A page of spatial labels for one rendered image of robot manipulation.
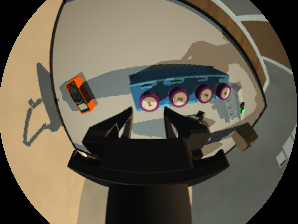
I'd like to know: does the black table edge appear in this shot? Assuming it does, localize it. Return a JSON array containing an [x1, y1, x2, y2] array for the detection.
[[49, 0, 267, 157]]

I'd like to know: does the magenta screw cap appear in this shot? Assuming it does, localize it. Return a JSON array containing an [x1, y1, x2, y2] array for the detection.
[[195, 84, 213, 104]]

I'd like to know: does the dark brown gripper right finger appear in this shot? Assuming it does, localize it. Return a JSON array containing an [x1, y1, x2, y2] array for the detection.
[[164, 106, 211, 151]]

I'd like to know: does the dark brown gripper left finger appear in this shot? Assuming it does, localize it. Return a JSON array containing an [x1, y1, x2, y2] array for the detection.
[[85, 107, 133, 139]]

